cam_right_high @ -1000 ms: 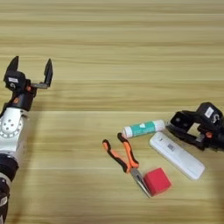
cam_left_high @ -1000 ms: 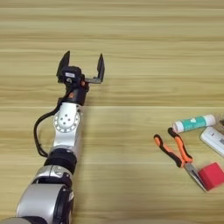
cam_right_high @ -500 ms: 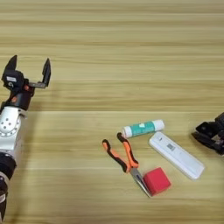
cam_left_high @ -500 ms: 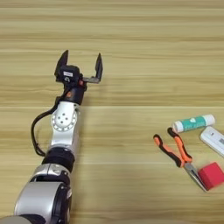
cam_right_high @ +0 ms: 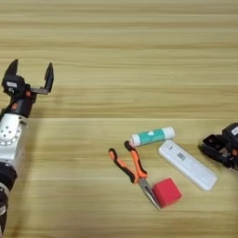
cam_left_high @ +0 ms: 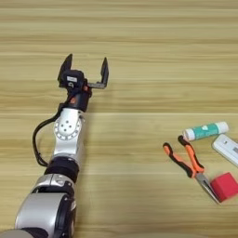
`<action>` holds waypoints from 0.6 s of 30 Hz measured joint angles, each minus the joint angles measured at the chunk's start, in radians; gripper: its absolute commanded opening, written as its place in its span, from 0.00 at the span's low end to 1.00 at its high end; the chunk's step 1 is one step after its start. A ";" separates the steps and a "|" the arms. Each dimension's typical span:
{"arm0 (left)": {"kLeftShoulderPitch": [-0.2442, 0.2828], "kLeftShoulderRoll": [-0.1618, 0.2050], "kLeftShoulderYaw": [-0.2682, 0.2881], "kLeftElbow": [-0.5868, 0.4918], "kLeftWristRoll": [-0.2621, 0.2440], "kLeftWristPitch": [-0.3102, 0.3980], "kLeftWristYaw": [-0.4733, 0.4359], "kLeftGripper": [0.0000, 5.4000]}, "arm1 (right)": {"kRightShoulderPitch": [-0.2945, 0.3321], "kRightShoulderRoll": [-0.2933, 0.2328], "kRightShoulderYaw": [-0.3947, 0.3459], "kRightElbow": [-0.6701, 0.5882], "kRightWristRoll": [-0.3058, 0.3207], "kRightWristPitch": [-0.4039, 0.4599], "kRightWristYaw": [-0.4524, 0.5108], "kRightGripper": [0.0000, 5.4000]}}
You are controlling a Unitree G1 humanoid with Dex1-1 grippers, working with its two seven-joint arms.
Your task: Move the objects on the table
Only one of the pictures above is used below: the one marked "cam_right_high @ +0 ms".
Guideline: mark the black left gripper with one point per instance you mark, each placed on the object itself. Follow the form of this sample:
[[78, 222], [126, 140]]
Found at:
[[23, 107]]

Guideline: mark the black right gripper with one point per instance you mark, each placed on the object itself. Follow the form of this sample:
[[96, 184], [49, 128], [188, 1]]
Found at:
[[231, 155]]

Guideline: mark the green white glue stick tube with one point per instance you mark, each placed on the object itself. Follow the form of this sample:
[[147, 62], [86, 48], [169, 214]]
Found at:
[[153, 136]]

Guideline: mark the red foam cube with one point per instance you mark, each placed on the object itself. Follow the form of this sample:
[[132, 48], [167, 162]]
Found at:
[[166, 192]]

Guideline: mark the orange black needle-nose pliers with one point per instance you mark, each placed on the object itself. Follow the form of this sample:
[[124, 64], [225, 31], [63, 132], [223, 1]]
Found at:
[[136, 164]]

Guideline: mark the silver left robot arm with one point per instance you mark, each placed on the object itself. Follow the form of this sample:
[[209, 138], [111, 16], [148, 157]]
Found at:
[[10, 139]]

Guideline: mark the left gripper small labelled box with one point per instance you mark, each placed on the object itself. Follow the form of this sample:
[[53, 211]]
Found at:
[[14, 84]]

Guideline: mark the gripper small labelled box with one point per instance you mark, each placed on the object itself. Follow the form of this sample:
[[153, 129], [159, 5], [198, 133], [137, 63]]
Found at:
[[231, 131], [14, 84]]

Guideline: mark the right gripper small labelled box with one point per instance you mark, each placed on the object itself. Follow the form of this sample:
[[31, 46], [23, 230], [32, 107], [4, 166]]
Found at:
[[231, 131]]

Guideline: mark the white rectangular remote device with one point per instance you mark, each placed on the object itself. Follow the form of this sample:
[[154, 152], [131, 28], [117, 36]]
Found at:
[[186, 162]]

